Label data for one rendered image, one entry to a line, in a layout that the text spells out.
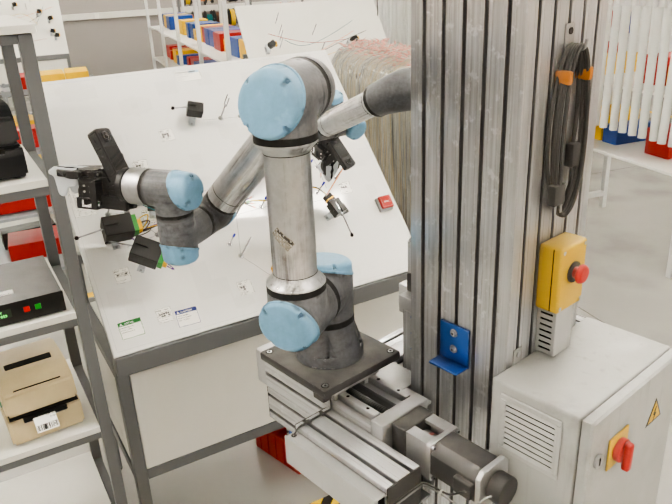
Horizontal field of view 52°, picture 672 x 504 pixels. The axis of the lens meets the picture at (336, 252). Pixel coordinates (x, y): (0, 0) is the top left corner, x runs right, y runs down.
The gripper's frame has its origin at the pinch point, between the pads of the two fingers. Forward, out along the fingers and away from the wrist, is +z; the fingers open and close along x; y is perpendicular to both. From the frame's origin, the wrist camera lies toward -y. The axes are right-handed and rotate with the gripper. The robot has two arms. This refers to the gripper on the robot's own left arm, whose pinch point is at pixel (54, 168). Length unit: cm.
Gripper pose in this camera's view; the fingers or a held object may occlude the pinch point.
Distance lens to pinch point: 161.1
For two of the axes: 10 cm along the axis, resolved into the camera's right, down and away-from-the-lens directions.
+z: -9.2, -1.1, 3.7
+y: -0.1, 9.6, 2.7
